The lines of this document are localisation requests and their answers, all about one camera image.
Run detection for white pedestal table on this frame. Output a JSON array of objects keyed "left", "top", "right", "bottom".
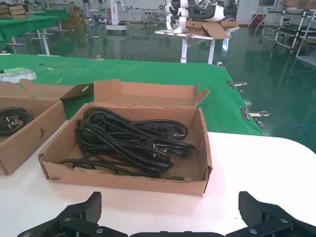
[{"left": 155, "top": 25, "right": 240, "bottom": 65}]

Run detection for green topped work table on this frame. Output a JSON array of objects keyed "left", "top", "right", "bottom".
[
  {"left": 0, "top": 15, "right": 59, "bottom": 56},
  {"left": 34, "top": 9, "right": 70, "bottom": 32}
]

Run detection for flat closed cardboard box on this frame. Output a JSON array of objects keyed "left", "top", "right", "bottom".
[{"left": 185, "top": 19, "right": 210, "bottom": 36}]

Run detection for opened flat cardboard box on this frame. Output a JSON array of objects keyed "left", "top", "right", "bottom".
[{"left": 201, "top": 20, "right": 240, "bottom": 40}]

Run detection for white robot shell stack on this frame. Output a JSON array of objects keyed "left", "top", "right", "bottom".
[{"left": 164, "top": 0, "right": 191, "bottom": 35}]

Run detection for red cabinet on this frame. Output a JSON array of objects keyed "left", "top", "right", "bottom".
[{"left": 251, "top": 13, "right": 268, "bottom": 27}]

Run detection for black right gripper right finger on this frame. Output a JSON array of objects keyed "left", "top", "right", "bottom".
[{"left": 226, "top": 191, "right": 316, "bottom": 237}]

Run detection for thin black cable small plug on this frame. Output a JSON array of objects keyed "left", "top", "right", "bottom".
[{"left": 58, "top": 158, "right": 193, "bottom": 183}]

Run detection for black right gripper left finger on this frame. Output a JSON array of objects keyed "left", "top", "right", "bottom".
[{"left": 17, "top": 192, "right": 128, "bottom": 237}]

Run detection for black power cable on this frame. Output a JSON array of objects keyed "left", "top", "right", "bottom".
[
  {"left": 75, "top": 118, "right": 198, "bottom": 179},
  {"left": 0, "top": 106, "right": 35, "bottom": 137},
  {"left": 82, "top": 106, "right": 190, "bottom": 149}
]

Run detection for flat cardboard box stack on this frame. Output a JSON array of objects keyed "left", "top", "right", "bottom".
[{"left": 0, "top": 4, "right": 27, "bottom": 20}]

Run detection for pipe frame workbench rack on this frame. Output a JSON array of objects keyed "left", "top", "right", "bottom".
[{"left": 261, "top": 6, "right": 316, "bottom": 54}]

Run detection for black and white shell pile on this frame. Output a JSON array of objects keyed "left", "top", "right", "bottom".
[{"left": 187, "top": 0, "right": 227, "bottom": 22}]

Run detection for blue floor cable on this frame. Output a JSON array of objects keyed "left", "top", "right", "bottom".
[{"left": 292, "top": 124, "right": 309, "bottom": 143}]

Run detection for stacked cardboard boxes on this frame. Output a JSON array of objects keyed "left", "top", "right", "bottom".
[{"left": 60, "top": 5, "right": 87, "bottom": 30}]

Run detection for open brown cardboard box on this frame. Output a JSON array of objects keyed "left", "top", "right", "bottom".
[
  {"left": 37, "top": 79, "right": 213, "bottom": 198},
  {"left": 0, "top": 79, "right": 75, "bottom": 176}
]

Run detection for clear plastic bit case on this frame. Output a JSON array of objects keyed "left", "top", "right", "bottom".
[{"left": 0, "top": 68, "right": 38, "bottom": 83}]

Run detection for green felt mat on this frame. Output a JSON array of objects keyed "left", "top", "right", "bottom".
[{"left": 0, "top": 53, "right": 264, "bottom": 136}]

